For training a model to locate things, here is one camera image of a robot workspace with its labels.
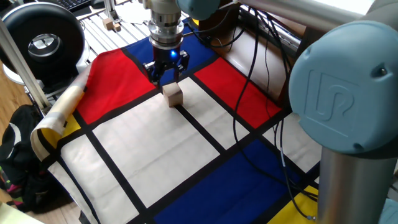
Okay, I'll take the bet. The black cable bundle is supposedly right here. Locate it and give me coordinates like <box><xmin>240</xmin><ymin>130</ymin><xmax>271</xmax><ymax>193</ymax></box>
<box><xmin>183</xmin><ymin>6</ymin><xmax>320</xmax><ymax>222</ymax></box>

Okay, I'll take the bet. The black keyboard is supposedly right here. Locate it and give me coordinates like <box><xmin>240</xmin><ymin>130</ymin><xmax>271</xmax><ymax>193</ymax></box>
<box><xmin>57</xmin><ymin>0</ymin><xmax>91</xmax><ymax>9</ymax></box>

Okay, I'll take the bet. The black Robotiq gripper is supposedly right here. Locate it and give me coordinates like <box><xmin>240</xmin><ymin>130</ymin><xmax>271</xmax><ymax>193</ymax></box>
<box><xmin>143</xmin><ymin>45</ymin><xmax>190</xmax><ymax>86</ymax></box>

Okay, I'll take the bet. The light wooden cube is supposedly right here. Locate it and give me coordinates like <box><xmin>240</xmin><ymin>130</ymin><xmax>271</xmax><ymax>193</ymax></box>
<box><xmin>162</xmin><ymin>82</ymin><xmax>184</xmax><ymax>108</ymax></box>

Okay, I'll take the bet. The black backpack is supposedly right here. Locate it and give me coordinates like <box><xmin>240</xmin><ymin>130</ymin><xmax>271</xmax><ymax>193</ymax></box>
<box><xmin>0</xmin><ymin>104</ymin><xmax>63</xmax><ymax>212</ymax></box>

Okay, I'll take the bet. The aluminium frame post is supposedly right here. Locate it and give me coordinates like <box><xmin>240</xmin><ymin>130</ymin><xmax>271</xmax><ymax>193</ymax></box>
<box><xmin>0</xmin><ymin>18</ymin><xmax>52</xmax><ymax>110</ymax></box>

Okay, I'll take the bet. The Mondrian pattern tablecloth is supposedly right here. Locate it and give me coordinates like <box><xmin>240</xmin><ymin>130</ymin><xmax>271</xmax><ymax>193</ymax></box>
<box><xmin>30</xmin><ymin>17</ymin><xmax>323</xmax><ymax>224</ymax></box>

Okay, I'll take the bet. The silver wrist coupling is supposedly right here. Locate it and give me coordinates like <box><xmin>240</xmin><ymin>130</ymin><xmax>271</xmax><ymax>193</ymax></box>
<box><xmin>147</xmin><ymin>11</ymin><xmax>185</xmax><ymax>49</ymax></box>

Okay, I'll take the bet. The aluminium upright profile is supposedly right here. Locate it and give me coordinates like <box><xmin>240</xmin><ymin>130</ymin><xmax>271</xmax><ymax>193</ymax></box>
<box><xmin>103</xmin><ymin>0</ymin><xmax>121</xmax><ymax>23</ymax></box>

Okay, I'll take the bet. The dark brown wooden shelf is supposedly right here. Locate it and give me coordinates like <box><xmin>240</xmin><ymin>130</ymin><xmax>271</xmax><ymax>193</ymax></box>
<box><xmin>198</xmin><ymin>0</ymin><xmax>312</xmax><ymax>110</ymax></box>

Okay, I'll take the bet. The black round ring fan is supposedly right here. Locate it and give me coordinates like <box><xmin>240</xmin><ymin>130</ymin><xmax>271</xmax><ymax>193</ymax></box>
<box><xmin>0</xmin><ymin>1</ymin><xmax>91</xmax><ymax>88</ymax></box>

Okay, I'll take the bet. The pale green sheet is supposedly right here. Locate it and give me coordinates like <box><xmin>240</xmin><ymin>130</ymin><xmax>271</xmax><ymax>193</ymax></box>
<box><xmin>0</xmin><ymin>202</ymin><xmax>44</xmax><ymax>224</ymax></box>

